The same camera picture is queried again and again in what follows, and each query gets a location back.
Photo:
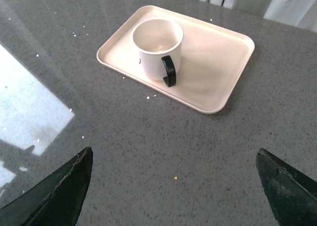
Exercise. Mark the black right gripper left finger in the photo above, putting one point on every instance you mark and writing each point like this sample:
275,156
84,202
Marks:
57,200

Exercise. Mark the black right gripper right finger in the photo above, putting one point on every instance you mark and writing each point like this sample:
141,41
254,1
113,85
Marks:
292,195

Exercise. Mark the white smiley mug black handle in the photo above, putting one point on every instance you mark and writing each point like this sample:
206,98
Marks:
158,42

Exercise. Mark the cream rectangular plastic tray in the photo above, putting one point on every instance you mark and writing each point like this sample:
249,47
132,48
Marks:
212,59

